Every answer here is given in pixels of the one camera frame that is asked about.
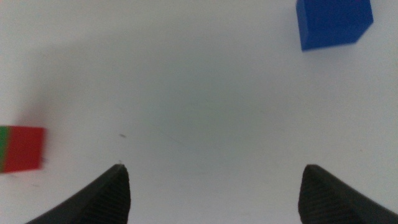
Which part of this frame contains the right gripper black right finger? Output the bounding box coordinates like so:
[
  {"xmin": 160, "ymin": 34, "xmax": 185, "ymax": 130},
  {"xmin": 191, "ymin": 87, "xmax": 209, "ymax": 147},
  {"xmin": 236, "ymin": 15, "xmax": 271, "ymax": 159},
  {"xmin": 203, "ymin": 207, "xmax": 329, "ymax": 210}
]
[{"xmin": 297, "ymin": 164, "xmax": 398, "ymax": 224}]

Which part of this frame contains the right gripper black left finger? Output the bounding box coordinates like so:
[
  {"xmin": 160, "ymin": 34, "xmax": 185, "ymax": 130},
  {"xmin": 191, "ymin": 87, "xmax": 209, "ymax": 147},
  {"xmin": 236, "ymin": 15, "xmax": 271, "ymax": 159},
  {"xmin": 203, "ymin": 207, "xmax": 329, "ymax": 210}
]
[{"xmin": 25, "ymin": 164, "xmax": 132, "ymax": 224}]

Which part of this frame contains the red cube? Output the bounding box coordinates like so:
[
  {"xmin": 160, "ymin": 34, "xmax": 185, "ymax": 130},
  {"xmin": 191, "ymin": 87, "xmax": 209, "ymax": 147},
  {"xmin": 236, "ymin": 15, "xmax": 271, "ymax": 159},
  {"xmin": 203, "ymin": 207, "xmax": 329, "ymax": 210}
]
[{"xmin": 2, "ymin": 126, "xmax": 47, "ymax": 174}]

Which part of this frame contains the green cube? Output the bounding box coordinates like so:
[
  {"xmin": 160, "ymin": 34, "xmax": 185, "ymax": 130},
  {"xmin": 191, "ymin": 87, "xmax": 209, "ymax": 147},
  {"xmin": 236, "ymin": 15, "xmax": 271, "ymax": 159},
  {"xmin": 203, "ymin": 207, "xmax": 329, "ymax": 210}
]
[{"xmin": 0, "ymin": 125, "xmax": 11, "ymax": 174}]

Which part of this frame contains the blue cube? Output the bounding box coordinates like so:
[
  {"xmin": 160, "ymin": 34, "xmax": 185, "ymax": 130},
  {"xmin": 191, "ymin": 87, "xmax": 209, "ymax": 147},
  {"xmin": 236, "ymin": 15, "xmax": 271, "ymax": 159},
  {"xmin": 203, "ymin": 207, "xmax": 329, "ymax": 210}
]
[{"xmin": 295, "ymin": 0, "xmax": 374, "ymax": 52}]

